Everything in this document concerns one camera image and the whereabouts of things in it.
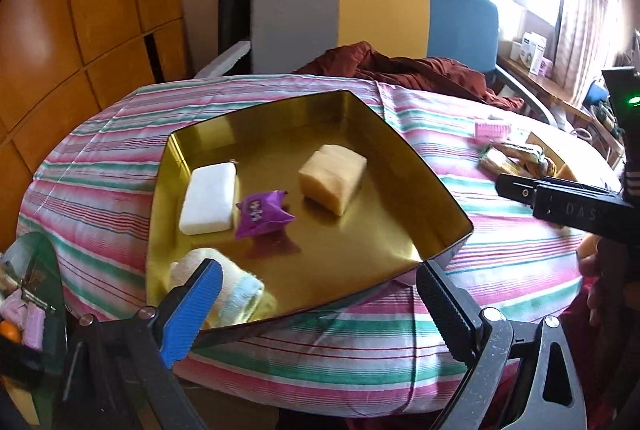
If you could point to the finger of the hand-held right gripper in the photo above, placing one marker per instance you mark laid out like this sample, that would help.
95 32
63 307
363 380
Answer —
575 210
517 190

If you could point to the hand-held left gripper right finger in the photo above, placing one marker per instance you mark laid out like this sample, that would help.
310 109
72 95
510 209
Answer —
447 312

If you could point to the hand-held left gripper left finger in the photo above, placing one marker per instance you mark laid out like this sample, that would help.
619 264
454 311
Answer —
192 310

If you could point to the yellow snack packet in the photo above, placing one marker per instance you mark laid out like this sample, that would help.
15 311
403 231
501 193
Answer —
497 162
527 155

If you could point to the yellow blue towel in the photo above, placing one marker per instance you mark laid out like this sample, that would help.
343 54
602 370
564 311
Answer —
240 295

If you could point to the pink comb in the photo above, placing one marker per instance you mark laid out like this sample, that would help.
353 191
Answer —
492 130

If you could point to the white soap bar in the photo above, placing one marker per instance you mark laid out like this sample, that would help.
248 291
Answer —
207 200

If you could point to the purple candy packet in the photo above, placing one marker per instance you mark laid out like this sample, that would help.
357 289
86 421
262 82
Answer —
262 214

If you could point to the gold metal tray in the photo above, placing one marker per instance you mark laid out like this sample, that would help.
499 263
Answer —
380 210

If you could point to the yellow sponge block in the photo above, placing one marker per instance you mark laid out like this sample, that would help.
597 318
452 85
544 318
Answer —
332 177

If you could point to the person's right hand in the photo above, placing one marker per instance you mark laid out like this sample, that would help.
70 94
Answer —
617 275

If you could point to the blue container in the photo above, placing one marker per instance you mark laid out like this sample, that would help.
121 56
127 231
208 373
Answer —
597 92

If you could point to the wooden desk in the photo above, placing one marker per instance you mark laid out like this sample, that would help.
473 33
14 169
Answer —
560 97

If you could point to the red garment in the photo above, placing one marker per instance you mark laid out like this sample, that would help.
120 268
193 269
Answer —
580 297

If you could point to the pink box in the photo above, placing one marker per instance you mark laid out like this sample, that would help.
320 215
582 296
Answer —
547 67

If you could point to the patterned curtain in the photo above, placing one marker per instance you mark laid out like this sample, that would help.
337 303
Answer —
585 9

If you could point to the white box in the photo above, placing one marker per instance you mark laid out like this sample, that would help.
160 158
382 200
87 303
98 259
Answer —
532 52

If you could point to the beige box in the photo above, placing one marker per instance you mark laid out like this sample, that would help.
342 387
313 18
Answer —
516 51

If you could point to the striped bed sheet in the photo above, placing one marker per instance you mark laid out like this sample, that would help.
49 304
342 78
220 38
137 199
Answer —
100 190

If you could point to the dark green storage box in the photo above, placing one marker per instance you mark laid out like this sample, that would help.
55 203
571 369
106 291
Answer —
47 260

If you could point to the pink folded cloth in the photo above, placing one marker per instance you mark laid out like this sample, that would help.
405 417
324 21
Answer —
34 327

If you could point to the dark red cloth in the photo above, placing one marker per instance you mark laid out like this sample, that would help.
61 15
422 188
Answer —
410 69

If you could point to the orange fruit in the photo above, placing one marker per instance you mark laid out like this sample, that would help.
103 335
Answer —
10 331

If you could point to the grey yellow blue chair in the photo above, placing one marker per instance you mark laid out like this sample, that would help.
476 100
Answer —
380 9

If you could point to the wooden wardrobe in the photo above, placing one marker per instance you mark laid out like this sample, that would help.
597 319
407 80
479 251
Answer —
75 19

